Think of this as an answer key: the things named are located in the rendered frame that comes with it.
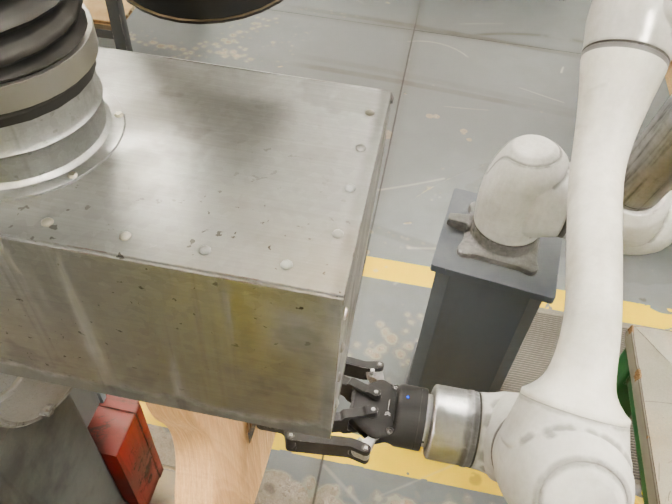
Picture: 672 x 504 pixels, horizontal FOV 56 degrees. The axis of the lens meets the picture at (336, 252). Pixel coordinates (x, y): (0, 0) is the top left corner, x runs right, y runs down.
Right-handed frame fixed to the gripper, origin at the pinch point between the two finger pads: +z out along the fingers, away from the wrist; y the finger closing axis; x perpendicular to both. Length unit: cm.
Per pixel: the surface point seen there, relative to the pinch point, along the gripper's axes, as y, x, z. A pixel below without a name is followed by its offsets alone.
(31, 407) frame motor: -16.2, 12.9, 17.7
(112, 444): 12, -42, 33
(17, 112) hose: -23, 49, 5
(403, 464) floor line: 55, -100, -25
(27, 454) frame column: -5.3, -18.3, 33.0
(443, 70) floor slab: 267, -75, -22
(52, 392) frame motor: -13.5, 11.7, 17.4
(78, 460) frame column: 3.3, -34.0, 33.1
